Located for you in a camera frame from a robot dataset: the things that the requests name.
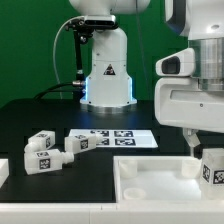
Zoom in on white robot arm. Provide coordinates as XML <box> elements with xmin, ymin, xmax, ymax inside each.
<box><xmin>69</xmin><ymin>0</ymin><xmax>224</xmax><ymax>157</ymax></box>

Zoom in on grey cable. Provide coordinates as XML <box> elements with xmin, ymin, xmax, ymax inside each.
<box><xmin>52</xmin><ymin>15</ymin><xmax>84</xmax><ymax>100</ymax></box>

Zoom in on white left barrier block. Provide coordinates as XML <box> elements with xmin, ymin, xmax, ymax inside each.
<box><xmin>0</xmin><ymin>159</ymin><xmax>9</xmax><ymax>188</ymax></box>

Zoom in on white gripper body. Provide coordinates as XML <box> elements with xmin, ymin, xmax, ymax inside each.
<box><xmin>154</xmin><ymin>48</ymin><xmax>224</xmax><ymax>133</ymax></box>

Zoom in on black cables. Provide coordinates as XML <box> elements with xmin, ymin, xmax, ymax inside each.
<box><xmin>32</xmin><ymin>79</ymin><xmax>86</xmax><ymax>101</ymax></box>

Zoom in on white square tabletop tray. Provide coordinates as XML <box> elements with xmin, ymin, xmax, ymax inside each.
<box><xmin>114</xmin><ymin>156</ymin><xmax>224</xmax><ymax>202</ymax></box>

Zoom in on white front barrier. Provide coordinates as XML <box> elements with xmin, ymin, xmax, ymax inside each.
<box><xmin>0</xmin><ymin>201</ymin><xmax>224</xmax><ymax>224</ymax></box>

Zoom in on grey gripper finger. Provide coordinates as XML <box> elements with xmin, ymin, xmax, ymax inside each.
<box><xmin>182</xmin><ymin>128</ymin><xmax>200</xmax><ymax>156</ymax></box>

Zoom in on white marker sheet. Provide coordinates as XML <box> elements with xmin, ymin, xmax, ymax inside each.
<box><xmin>69</xmin><ymin>129</ymin><xmax>158</xmax><ymax>148</ymax></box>

